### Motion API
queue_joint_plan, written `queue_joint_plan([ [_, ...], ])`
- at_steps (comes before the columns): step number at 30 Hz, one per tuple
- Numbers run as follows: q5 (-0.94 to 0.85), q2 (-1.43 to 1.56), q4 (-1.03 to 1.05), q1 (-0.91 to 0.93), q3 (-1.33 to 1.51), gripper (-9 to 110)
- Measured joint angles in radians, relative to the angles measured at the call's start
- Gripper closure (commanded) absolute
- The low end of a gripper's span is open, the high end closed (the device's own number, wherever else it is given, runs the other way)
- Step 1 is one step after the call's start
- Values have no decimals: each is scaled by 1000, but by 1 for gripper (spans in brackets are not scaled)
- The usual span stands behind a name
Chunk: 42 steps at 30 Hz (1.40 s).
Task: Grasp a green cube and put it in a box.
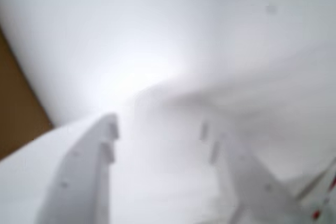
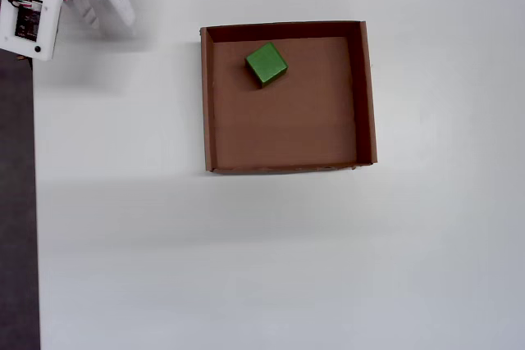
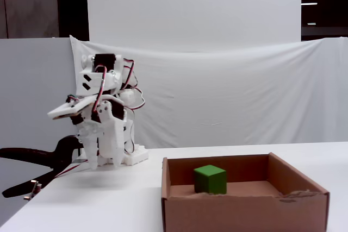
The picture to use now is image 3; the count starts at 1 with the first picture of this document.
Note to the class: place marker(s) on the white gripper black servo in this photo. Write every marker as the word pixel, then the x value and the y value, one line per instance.
pixel 108 123

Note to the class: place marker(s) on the green cube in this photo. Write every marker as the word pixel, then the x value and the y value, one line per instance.
pixel 209 180

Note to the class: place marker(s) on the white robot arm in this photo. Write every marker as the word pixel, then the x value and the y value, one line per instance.
pixel 89 80

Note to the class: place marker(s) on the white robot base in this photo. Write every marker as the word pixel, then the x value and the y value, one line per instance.
pixel 137 156

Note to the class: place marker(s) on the brown cardboard box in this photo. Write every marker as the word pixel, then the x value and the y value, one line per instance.
pixel 244 213

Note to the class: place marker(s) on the black spring clamp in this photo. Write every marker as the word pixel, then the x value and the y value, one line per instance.
pixel 32 156

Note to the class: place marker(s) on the white cloth backdrop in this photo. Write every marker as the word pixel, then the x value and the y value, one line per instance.
pixel 231 93

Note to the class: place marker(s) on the brown wooden cabinet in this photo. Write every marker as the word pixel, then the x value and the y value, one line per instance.
pixel 30 6

